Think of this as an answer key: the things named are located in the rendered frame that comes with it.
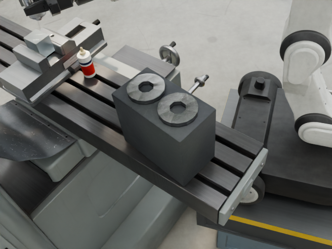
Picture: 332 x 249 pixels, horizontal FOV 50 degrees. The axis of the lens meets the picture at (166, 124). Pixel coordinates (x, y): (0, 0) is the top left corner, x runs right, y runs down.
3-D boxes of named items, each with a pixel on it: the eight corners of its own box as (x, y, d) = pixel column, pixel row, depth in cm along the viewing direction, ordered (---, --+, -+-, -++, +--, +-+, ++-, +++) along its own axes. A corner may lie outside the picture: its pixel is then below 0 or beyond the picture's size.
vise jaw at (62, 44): (51, 34, 120) (47, 24, 117) (76, 46, 115) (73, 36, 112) (37, 44, 117) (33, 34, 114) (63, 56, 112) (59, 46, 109)
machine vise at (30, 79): (79, 31, 132) (70, 5, 123) (108, 44, 125) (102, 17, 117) (3, 89, 115) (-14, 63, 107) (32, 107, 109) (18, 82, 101)
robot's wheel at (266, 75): (278, 103, 175) (286, 73, 159) (277, 111, 172) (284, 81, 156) (237, 97, 180) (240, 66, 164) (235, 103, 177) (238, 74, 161)
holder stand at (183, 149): (155, 114, 103) (146, 62, 88) (215, 156, 92) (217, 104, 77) (124, 140, 98) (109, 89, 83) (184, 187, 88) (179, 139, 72)
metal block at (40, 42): (42, 44, 115) (35, 28, 110) (55, 50, 113) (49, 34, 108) (30, 53, 113) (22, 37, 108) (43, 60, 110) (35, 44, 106)
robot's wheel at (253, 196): (262, 199, 144) (269, 173, 129) (260, 210, 141) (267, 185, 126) (213, 187, 149) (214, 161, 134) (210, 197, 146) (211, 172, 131)
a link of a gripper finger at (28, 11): (21, 6, 92) (44, -2, 93) (26, 17, 94) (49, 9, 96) (23, 9, 91) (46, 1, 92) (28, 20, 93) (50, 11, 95)
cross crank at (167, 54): (166, 56, 173) (163, 36, 164) (186, 64, 168) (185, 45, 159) (145, 75, 166) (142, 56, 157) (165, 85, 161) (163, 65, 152)
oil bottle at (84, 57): (90, 68, 118) (80, 41, 110) (98, 72, 117) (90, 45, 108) (81, 75, 116) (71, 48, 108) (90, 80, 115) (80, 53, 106)
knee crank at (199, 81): (202, 75, 176) (202, 66, 171) (212, 80, 173) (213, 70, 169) (176, 103, 166) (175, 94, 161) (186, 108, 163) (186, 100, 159)
